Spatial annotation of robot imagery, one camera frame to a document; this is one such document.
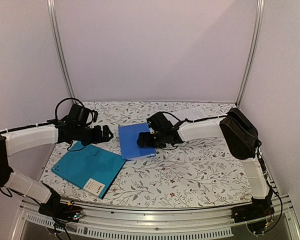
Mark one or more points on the teal box with label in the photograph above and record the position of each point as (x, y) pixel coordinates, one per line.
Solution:
(89, 168)

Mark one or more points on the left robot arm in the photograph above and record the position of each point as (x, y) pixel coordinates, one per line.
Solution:
(19, 139)

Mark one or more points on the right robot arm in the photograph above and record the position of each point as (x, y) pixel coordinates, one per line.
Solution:
(239, 133)

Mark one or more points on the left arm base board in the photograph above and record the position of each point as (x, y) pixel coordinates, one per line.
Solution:
(66, 212)

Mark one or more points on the left aluminium frame post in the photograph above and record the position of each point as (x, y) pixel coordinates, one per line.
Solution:
(52, 12)

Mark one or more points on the aluminium frame post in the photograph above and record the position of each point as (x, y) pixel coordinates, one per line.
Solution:
(252, 51)
(52, 12)

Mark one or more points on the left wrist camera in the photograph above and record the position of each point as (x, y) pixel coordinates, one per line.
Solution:
(94, 116)

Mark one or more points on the right aluminium frame post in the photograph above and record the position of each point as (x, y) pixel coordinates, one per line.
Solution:
(252, 51)

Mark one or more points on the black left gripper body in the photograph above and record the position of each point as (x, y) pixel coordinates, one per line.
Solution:
(87, 137)

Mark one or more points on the right arm base board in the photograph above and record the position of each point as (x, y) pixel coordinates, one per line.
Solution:
(259, 208)

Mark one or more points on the blue ring binder folder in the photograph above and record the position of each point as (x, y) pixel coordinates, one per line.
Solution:
(128, 135)

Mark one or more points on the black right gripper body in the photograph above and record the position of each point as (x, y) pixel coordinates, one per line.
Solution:
(160, 142)

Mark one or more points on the printed paper sheet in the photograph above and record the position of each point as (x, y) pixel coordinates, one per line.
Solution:
(141, 157)
(192, 114)

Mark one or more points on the aluminium front rail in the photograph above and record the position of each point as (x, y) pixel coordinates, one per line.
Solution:
(111, 222)

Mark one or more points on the floral table cloth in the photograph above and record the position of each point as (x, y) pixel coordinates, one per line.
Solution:
(201, 173)

